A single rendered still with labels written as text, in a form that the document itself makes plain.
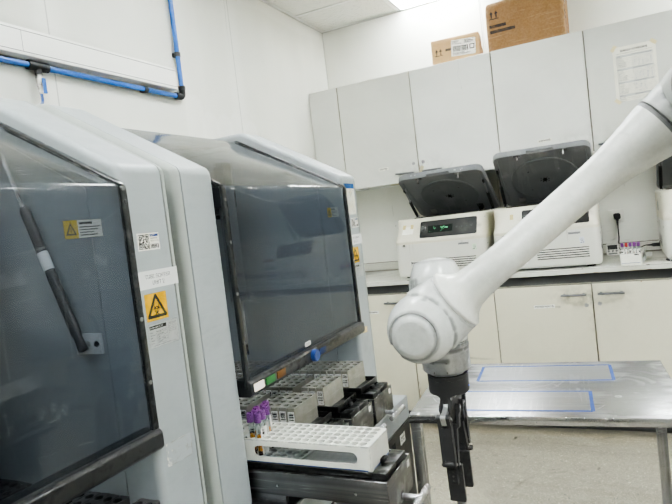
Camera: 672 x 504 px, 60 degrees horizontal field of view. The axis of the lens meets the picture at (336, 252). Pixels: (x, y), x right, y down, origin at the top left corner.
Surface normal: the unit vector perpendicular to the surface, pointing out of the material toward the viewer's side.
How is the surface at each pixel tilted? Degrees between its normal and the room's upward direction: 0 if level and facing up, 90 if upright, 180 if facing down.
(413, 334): 95
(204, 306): 90
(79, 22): 90
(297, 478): 90
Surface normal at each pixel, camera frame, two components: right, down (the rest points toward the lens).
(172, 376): 0.90, -0.08
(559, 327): -0.46, 0.10
